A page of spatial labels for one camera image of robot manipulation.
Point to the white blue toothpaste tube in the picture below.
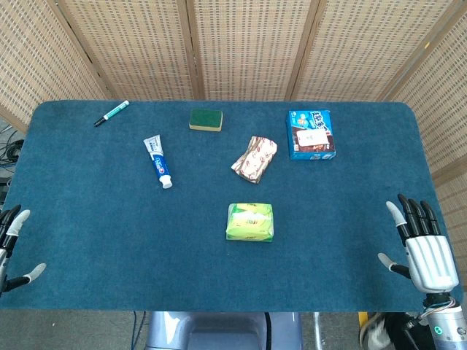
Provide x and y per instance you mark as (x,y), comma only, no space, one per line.
(158,160)

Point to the black white shoe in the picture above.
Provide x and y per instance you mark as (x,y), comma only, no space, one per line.
(374,331)

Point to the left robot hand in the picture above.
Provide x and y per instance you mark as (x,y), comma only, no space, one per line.
(11,226)

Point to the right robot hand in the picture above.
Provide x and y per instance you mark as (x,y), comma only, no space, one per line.
(430,255)

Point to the brown white snack packet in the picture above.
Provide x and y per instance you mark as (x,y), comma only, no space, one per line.
(254,159)

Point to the green white marker pen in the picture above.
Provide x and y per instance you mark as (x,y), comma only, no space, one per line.
(111,113)

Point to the blue table mat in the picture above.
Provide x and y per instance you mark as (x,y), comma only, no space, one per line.
(109,226)

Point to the woven bamboo folding screen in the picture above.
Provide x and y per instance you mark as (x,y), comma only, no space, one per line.
(233,47)

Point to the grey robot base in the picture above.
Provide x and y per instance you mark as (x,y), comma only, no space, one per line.
(222,330)

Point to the blue snack box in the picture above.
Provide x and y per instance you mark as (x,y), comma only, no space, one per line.
(311,135)

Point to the green yellow sponge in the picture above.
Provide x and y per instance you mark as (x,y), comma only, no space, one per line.
(205,120)

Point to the green tissue pack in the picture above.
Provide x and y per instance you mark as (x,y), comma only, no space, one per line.
(250,222)

